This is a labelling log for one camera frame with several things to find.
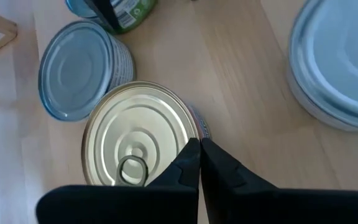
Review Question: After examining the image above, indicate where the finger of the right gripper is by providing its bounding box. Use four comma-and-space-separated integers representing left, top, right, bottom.
84, 0, 120, 32

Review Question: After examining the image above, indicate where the Bumble Bee green tuna can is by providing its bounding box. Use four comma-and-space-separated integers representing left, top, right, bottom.
38, 20, 136, 122
65, 0, 158, 35
286, 0, 358, 132

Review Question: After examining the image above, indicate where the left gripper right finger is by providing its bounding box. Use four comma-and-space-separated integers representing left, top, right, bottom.
200, 138, 358, 224

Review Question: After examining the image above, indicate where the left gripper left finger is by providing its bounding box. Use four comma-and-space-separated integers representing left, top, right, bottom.
35, 138, 201, 224

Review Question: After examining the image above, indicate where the Wild Planet blue tuna can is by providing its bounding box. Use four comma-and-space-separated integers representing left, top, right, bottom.
81, 80, 213, 187

